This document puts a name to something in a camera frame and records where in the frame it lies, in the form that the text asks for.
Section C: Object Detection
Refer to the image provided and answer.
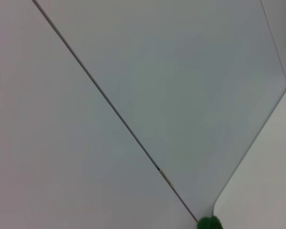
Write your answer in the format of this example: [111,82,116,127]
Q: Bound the beige tote bag green handles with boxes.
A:
[196,216,224,229]

